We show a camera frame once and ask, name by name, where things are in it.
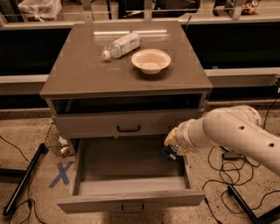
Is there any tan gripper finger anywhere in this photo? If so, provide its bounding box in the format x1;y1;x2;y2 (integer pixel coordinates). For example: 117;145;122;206
176;147;190;156
164;128;178;146

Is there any dark blueberry rxbar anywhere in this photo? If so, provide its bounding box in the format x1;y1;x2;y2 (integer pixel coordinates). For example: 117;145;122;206
161;144;179;161

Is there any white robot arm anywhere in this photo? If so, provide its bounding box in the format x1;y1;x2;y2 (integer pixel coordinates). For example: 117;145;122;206
164;105;280;175

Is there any open middle drawer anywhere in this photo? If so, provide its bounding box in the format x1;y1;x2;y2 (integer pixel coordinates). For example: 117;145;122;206
58;135;205;214

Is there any grey drawer cabinet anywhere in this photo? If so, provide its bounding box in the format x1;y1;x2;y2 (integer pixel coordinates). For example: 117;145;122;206
39;20;214;165

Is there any black power adapter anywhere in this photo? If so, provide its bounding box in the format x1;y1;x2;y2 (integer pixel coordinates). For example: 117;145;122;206
221;146;242;160

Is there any white paper bowl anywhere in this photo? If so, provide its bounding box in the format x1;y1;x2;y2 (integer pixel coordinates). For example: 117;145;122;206
131;49;171;74

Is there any clear plastic water bottle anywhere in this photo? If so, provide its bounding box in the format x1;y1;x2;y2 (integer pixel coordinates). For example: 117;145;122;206
102;32;141;60

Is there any black right stand leg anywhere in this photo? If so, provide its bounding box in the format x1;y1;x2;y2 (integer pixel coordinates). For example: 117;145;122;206
227;185;280;224

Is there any black stand leg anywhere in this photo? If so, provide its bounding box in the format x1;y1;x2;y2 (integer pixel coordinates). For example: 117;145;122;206
227;185;280;224
3;143;48;216

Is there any blue tape cross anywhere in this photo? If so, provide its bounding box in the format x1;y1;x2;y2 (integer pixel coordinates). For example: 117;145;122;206
49;161;74;188

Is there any black left stand leg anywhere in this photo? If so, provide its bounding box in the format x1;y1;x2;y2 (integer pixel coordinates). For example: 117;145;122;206
3;143;48;216

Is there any white plastic bag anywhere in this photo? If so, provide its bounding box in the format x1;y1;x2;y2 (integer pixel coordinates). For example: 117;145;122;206
17;0;62;22

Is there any black upper drawer handle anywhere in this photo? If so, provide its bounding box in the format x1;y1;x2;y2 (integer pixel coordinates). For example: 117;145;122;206
116;125;141;133

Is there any black drawer handle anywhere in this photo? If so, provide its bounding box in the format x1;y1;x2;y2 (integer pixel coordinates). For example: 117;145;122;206
116;125;141;133
121;204;145;214

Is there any black floor cable right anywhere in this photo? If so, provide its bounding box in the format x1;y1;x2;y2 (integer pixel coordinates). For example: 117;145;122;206
202;95;280;224

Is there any black floor cable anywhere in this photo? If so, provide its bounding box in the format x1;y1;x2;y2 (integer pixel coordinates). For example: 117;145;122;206
0;136;47;224
202;95;280;224

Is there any black middle drawer handle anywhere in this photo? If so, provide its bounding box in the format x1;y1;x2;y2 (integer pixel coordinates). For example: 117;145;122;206
121;204;145;214

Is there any wire mesh waste basket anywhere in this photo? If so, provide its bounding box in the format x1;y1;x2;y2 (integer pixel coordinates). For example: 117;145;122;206
45;122;73;158

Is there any black floor cable left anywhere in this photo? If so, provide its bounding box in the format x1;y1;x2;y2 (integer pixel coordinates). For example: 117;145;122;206
0;136;47;224

